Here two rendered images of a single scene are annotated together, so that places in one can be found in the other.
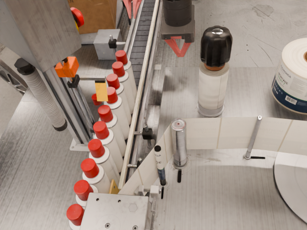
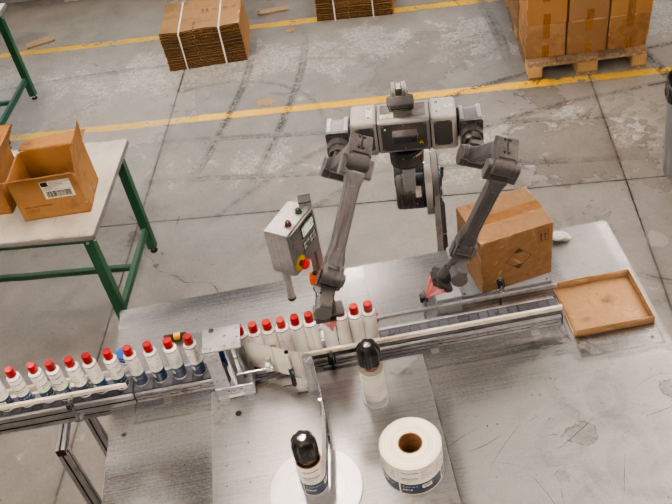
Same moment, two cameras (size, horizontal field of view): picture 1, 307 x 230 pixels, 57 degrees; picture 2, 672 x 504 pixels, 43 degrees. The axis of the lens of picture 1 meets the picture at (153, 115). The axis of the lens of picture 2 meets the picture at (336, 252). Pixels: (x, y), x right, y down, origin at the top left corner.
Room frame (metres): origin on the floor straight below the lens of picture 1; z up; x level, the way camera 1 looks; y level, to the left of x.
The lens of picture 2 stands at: (0.13, -2.02, 3.33)
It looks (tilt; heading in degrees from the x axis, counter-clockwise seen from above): 42 degrees down; 77
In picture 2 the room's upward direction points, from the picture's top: 11 degrees counter-clockwise
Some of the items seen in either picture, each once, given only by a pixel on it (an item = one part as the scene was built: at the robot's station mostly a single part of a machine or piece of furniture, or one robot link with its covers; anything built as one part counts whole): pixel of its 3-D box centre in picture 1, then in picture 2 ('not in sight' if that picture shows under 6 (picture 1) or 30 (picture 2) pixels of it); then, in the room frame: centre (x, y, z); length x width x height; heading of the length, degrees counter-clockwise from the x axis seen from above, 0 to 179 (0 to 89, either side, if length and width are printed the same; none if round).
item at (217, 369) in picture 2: not in sight; (229, 361); (0.15, 0.11, 1.01); 0.14 x 0.13 x 0.26; 167
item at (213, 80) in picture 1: (213, 74); (371, 372); (0.59, -0.19, 1.03); 0.09 x 0.09 x 0.30
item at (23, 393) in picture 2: not in sight; (19, 386); (-0.61, 0.38, 0.98); 0.05 x 0.05 x 0.20
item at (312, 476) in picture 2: not in sight; (309, 463); (0.28, -0.45, 1.04); 0.09 x 0.09 x 0.29
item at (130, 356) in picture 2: not in sight; (134, 365); (-0.18, 0.28, 0.98); 0.05 x 0.05 x 0.20
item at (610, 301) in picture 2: not in sight; (602, 302); (1.55, -0.13, 0.85); 0.30 x 0.26 x 0.04; 167
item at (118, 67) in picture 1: (123, 89); (356, 324); (0.64, 0.08, 0.98); 0.05 x 0.05 x 0.20
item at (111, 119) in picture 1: (112, 132); (312, 332); (0.47, 0.12, 0.98); 0.05 x 0.05 x 0.20
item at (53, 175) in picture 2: not in sight; (50, 169); (-0.36, 1.78, 0.97); 0.51 x 0.39 x 0.37; 73
